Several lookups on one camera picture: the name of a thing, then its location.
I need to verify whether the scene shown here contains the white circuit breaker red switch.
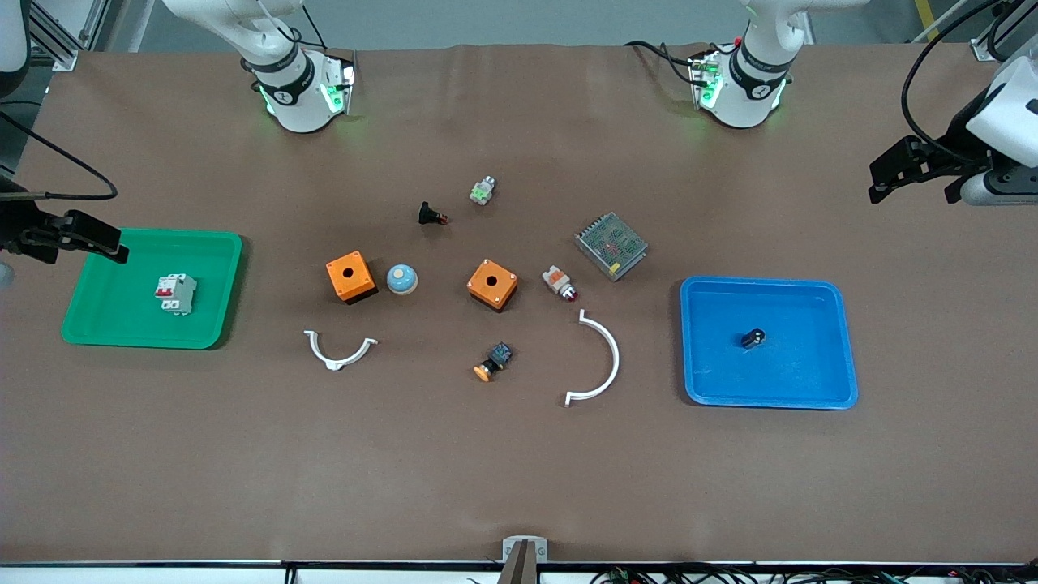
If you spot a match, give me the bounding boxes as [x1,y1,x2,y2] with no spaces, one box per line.
[155,273,199,317]

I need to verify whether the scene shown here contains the green plastic tray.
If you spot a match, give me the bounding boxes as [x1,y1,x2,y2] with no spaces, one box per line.
[61,228,244,351]

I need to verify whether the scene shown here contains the grey base connector plate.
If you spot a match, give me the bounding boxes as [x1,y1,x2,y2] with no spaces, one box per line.
[688,49,725,111]
[321,54,358,117]

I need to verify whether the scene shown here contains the blue plastic tray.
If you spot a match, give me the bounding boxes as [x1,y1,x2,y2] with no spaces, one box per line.
[679,275,860,411]

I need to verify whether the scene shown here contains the orange button box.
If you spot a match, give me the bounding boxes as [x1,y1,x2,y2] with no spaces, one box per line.
[325,250,379,306]
[465,258,520,313]

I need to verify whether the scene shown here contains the small white pipe clamp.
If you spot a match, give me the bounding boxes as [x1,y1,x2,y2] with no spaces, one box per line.
[303,328,380,373]

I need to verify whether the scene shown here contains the metal mesh power supply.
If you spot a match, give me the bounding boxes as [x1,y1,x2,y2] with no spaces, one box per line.
[573,212,650,283]

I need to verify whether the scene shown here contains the large white arc clamp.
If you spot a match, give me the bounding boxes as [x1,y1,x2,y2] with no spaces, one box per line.
[564,308,622,409]

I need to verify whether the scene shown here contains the white orange red indicator lamp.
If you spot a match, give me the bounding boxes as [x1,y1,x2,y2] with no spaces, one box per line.
[541,264,581,304]

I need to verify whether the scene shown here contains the orange mushroom push button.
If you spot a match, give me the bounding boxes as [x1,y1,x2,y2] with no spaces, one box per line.
[473,341,514,383]

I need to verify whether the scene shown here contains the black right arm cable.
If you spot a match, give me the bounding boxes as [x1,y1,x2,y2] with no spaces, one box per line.
[0,109,119,202]

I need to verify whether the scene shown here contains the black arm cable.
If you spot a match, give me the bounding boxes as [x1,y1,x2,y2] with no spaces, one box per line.
[901,0,1008,163]
[0,109,119,202]

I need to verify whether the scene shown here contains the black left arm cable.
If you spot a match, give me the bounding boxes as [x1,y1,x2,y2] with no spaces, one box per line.
[901,0,1008,163]

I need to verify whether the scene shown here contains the aluminium frame profile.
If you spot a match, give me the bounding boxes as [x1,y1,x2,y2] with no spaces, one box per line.
[28,0,111,73]
[971,0,1038,63]

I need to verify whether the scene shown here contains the black base power cable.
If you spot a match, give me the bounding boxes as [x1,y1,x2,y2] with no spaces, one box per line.
[624,40,703,87]

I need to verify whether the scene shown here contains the black cable bundle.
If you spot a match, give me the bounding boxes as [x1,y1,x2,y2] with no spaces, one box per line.
[590,564,1038,584]

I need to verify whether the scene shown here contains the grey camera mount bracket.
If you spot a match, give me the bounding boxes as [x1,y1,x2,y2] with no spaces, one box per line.
[496,535,550,584]

